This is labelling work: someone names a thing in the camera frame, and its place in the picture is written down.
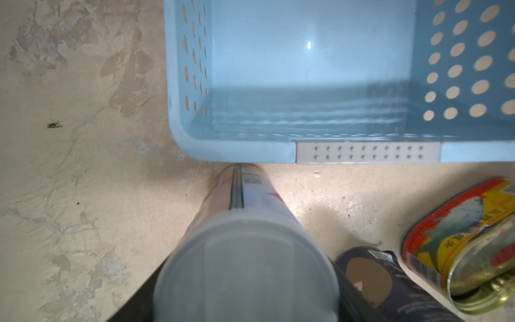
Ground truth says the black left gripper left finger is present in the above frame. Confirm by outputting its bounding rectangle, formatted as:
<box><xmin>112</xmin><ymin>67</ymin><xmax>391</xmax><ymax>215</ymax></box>
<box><xmin>107</xmin><ymin>259</ymin><xmax>167</xmax><ymax>322</ymax></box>

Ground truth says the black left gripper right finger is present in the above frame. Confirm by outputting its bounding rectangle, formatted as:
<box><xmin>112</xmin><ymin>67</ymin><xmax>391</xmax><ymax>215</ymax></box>
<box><xmin>331</xmin><ymin>260</ymin><xmax>386</xmax><ymax>321</ymax></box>

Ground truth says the dark label round tin can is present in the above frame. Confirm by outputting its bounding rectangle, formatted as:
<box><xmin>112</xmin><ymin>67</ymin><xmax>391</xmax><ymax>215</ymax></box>
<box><xmin>335</xmin><ymin>246</ymin><xmax>462</xmax><ymax>321</ymax></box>

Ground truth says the tall white-lid red label can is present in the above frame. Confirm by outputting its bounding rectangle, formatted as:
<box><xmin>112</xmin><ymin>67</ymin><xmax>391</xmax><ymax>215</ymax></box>
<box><xmin>153</xmin><ymin>164</ymin><xmax>339</xmax><ymax>321</ymax></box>

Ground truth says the oval fish tin can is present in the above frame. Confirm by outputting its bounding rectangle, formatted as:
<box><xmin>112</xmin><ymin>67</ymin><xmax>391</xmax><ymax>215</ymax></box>
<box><xmin>402</xmin><ymin>178</ymin><xmax>514</xmax><ymax>315</ymax></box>

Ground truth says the light blue plastic basket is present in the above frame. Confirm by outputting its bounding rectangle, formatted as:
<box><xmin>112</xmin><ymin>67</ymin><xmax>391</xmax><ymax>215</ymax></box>
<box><xmin>164</xmin><ymin>1</ymin><xmax>514</xmax><ymax>164</ymax></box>

